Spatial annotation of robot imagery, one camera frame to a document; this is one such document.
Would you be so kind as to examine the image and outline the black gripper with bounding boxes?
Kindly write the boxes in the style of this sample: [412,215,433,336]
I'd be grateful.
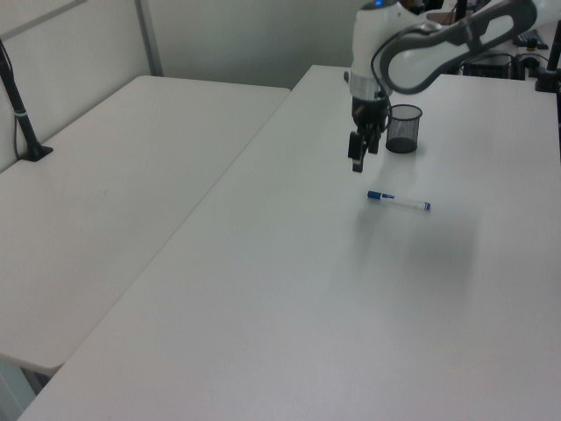
[347,92,392,174]

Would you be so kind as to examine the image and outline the blue white marker pen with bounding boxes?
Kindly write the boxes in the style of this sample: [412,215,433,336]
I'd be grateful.
[366,189,433,214]

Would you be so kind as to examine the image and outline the black mesh pen cup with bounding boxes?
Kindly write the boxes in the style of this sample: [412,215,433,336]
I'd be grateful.
[385,103,423,155]

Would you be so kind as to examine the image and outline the black electronics box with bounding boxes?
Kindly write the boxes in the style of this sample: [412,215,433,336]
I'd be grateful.
[461,51,515,80]

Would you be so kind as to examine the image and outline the black clamp stand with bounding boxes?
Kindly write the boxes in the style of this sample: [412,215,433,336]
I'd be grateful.
[533,0,561,94]

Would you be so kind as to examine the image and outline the black computer keyboard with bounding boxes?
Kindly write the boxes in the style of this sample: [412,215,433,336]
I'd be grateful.
[512,29,550,50]

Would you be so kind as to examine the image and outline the black camera stand pole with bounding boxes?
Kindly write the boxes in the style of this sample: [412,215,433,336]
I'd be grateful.
[0,38,55,165]

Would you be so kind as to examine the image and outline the thin black cable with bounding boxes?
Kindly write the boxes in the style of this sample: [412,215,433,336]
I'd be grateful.
[0,41,23,160]

